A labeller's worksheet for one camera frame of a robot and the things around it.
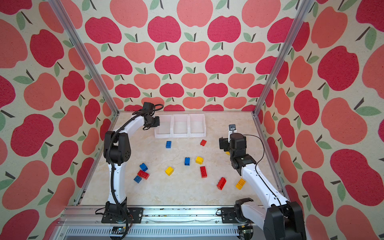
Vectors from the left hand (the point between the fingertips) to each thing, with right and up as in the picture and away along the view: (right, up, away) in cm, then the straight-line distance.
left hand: (160, 123), depth 106 cm
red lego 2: (-5, -30, -21) cm, 37 cm away
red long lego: (+30, -29, -17) cm, 46 cm away
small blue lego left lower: (-9, -33, -20) cm, 39 cm away
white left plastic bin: (+4, -4, +2) cm, 6 cm away
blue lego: (+7, -14, -5) cm, 17 cm away
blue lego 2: (+20, -24, -14) cm, 34 cm away
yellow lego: (+28, -24, -13) cm, 38 cm away
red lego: (+40, -34, -24) cm, 57 cm away
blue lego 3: (-6, -27, -17) cm, 32 cm away
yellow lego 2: (+10, -29, -18) cm, 35 cm away
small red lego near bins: (+31, -13, -4) cm, 34 cm away
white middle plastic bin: (+14, -1, +6) cm, 15 cm away
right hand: (+48, -8, -22) cm, 53 cm away
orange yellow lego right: (+50, -34, -24) cm, 65 cm away
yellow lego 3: (+41, -15, -31) cm, 54 cm away
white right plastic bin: (+27, -3, +6) cm, 28 cm away
